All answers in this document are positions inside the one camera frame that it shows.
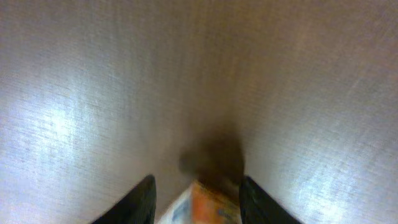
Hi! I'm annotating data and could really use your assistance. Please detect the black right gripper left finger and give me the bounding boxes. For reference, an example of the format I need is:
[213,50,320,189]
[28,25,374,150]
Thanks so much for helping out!
[91,174,157,224]

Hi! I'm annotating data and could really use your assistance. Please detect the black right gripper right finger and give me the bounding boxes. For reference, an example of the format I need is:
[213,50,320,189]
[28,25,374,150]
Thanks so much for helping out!
[239,176,301,224]

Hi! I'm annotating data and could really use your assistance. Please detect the small orange white packet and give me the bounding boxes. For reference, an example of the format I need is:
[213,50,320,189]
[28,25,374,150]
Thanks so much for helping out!
[156,181,242,224]

